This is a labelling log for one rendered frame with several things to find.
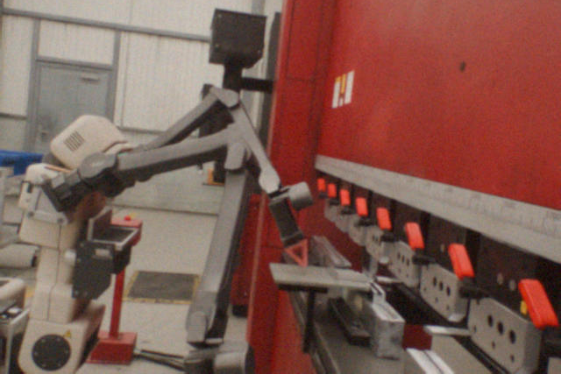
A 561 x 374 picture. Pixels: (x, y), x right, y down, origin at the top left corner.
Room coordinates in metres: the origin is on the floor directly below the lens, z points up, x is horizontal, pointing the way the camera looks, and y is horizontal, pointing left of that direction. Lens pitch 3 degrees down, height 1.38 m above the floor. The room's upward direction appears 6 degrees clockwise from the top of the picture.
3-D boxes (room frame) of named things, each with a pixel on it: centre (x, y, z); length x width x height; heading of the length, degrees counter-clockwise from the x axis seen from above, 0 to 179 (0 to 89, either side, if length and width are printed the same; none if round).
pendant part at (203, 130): (2.67, 0.36, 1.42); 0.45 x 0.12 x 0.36; 10
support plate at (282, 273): (1.52, -0.15, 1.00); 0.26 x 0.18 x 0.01; 96
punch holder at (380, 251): (1.36, -0.31, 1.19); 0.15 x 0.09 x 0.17; 6
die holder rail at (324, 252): (2.08, -0.24, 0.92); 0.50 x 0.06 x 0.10; 6
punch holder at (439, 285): (0.96, -0.36, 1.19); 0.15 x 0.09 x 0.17; 6
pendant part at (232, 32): (2.73, 0.29, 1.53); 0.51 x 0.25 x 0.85; 10
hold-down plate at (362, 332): (1.49, -0.25, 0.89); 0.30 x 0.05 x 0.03; 6
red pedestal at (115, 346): (3.08, 0.84, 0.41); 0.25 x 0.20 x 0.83; 96
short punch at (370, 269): (1.54, -0.30, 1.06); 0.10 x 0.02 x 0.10; 6
